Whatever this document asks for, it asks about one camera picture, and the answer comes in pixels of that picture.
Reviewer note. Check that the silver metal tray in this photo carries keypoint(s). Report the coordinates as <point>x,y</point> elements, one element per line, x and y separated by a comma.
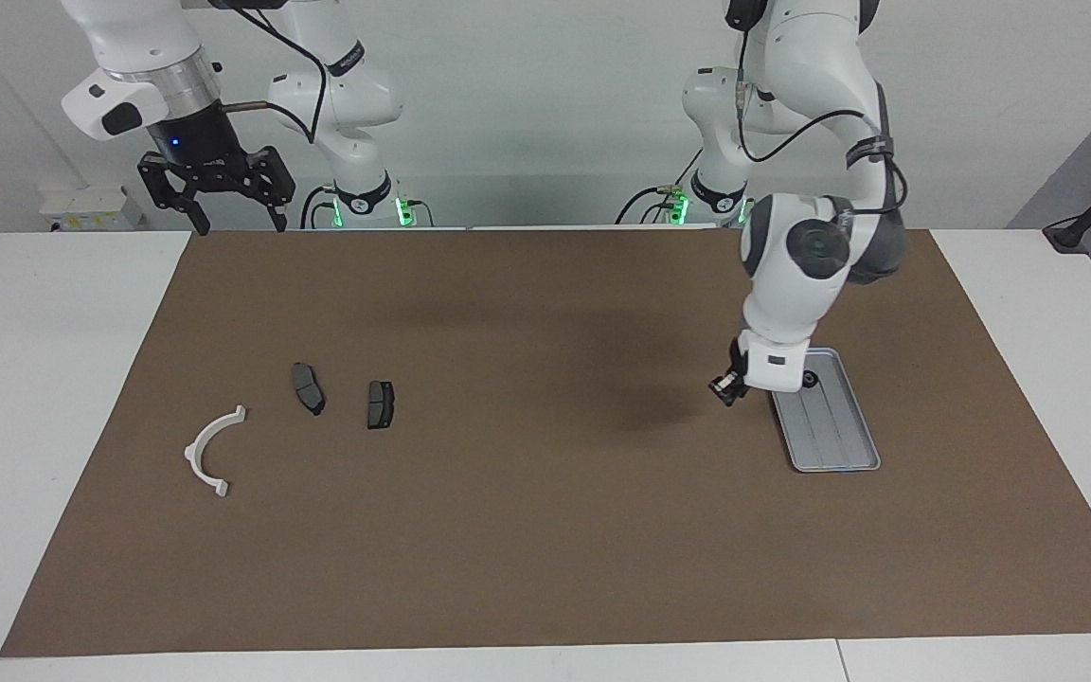
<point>830,426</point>

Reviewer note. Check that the white power strip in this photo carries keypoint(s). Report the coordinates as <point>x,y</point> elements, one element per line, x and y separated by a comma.
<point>91,208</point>

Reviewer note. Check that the long dark brake pad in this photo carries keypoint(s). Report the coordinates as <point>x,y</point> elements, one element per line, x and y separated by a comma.
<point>308,388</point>

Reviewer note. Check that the brown table mat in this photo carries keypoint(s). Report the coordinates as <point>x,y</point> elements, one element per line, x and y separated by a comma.
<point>508,549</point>

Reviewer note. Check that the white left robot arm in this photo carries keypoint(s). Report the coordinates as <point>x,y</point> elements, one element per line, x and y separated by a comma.
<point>792,284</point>

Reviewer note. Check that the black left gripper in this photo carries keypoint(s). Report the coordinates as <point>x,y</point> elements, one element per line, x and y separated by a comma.
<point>736,358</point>

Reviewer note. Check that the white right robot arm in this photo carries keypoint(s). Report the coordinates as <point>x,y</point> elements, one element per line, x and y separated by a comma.
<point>143,57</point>

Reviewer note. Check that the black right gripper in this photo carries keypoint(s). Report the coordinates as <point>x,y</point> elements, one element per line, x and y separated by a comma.
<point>200,147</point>

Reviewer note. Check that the short dark brake pad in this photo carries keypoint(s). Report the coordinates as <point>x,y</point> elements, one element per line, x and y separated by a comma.
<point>381,405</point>

